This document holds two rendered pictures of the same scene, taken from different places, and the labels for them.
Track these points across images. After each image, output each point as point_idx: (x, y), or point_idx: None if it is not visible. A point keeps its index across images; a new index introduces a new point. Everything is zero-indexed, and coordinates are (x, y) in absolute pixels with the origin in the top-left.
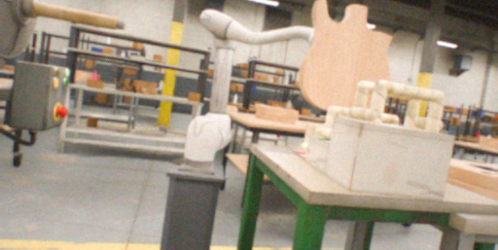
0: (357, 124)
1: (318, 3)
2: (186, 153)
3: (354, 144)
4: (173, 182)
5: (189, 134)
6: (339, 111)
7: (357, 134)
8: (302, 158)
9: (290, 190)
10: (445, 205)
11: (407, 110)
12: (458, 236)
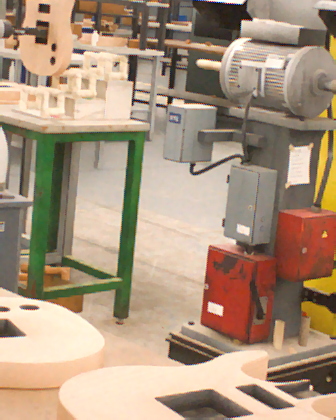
0: (130, 83)
1: None
2: (3, 176)
3: (129, 94)
4: (22, 212)
5: (5, 151)
6: (94, 76)
7: (131, 89)
8: (67, 119)
9: (123, 134)
10: None
11: (86, 65)
12: None
